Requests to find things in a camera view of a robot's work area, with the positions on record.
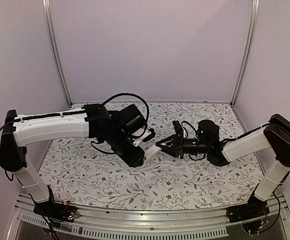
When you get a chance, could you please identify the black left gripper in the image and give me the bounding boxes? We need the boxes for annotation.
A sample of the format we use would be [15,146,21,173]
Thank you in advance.
[107,129,146,168]

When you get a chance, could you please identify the white remote control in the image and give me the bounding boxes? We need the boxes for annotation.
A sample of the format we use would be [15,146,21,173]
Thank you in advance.
[144,145,162,161]

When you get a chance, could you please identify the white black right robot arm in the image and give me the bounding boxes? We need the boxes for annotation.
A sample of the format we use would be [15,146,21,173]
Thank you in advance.
[155,114,290,218]

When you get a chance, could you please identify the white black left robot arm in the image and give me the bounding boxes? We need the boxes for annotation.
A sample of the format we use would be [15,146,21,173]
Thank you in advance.
[0,104,147,217]

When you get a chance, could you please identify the floral patterned table mat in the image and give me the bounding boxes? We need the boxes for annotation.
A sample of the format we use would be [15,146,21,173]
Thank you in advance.
[33,101,270,210]

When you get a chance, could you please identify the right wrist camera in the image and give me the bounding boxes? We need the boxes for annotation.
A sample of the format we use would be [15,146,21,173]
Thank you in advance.
[172,120,184,137]

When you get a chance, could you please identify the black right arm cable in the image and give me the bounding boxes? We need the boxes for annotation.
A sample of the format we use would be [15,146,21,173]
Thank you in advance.
[181,121,200,138]

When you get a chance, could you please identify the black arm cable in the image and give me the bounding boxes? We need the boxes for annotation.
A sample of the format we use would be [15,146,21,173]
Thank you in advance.
[181,121,200,138]
[102,92,150,126]

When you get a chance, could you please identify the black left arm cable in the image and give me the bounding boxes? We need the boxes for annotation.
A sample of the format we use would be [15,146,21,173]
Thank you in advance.
[102,92,150,126]

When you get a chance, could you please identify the front aluminium rail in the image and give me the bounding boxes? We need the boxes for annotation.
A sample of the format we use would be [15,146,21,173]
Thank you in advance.
[6,194,290,240]

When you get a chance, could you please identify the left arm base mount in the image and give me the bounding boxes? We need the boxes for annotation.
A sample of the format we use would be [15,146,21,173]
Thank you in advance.
[33,185,80,222]

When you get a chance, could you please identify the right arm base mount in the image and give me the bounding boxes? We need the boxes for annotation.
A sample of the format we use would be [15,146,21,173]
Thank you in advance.
[226,193,270,223]

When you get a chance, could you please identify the right aluminium frame post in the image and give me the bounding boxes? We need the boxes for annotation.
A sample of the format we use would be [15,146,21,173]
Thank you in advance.
[230,0,260,107]

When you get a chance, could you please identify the aluminium frame post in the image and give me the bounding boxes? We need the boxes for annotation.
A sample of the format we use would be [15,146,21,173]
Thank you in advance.
[230,0,260,107]
[41,0,73,107]

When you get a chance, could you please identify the left aluminium frame post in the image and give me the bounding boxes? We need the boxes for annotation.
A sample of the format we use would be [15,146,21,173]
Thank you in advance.
[41,0,73,107]

